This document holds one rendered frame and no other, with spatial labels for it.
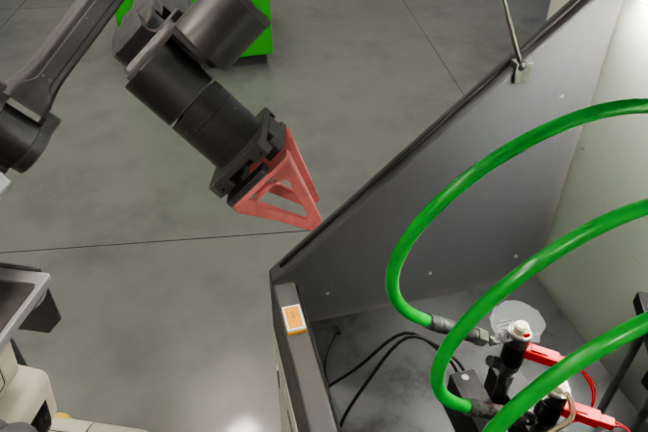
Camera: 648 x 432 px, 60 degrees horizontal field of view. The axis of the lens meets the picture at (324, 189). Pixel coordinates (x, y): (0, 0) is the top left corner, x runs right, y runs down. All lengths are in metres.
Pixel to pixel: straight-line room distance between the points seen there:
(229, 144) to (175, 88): 0.06
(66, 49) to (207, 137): 0.46
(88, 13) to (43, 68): 0.10
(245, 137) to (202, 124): 0.04
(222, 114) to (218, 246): 2.02
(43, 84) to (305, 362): 0.55
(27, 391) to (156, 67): 0.79
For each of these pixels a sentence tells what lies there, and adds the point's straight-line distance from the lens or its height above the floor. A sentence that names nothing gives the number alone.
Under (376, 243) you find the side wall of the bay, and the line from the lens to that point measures 0.99.
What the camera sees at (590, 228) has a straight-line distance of 0.52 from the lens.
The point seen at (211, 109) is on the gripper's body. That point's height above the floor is 1.44.
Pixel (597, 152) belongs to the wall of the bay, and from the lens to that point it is 1.02.
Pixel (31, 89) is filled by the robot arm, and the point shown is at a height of 1.30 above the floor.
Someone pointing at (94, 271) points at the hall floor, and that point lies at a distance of 2.52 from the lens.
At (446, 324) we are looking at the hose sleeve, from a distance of 0.67.
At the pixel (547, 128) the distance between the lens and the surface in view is 0.54.
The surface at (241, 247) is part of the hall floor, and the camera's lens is 2.47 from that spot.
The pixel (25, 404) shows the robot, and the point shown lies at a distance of 1.16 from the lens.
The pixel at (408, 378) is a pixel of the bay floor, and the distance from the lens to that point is 1.03.
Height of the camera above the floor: 1.67
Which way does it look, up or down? 37 degrees down
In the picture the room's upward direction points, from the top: straight up
